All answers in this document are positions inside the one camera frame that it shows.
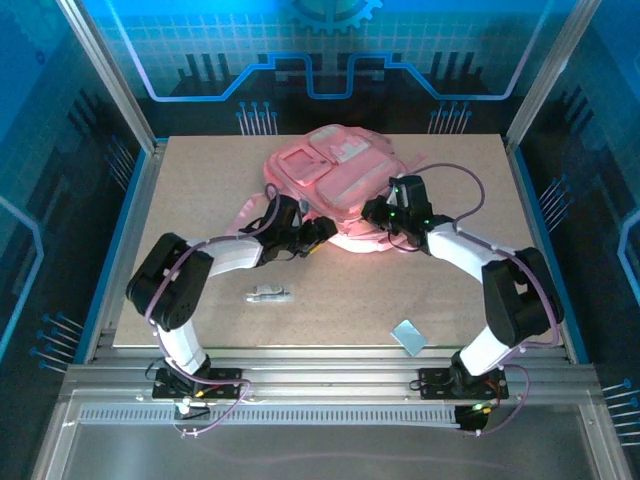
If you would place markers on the small clear packet white item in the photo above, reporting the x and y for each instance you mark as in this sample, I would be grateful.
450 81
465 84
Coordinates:
269 293

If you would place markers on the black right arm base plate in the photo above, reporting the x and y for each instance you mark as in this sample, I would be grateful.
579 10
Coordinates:
432 382

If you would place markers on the aluminium front beam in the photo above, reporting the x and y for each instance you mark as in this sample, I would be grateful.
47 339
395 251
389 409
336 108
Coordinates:
325 372

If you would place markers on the aluminium frame post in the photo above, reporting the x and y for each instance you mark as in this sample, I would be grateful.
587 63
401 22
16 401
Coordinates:
115 75
547 75

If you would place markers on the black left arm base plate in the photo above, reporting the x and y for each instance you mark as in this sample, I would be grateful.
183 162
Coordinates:
225 382

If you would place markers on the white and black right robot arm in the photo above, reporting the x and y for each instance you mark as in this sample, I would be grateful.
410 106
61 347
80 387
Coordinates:
465 250

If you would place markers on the pink backpack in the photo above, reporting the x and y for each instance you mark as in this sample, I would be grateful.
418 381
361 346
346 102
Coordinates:
345 180

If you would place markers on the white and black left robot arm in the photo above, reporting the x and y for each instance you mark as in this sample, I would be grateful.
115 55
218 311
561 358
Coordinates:
235 255

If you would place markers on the grey metal front tray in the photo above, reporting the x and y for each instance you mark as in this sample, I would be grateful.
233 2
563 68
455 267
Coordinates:
320 455

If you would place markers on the small black connector box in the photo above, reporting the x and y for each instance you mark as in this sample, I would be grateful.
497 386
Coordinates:
470 420

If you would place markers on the aluminium table side rail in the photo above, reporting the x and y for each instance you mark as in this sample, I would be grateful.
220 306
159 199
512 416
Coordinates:
153 167
529 200

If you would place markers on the light blue card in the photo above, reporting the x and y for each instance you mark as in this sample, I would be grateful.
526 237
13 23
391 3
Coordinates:
410 337

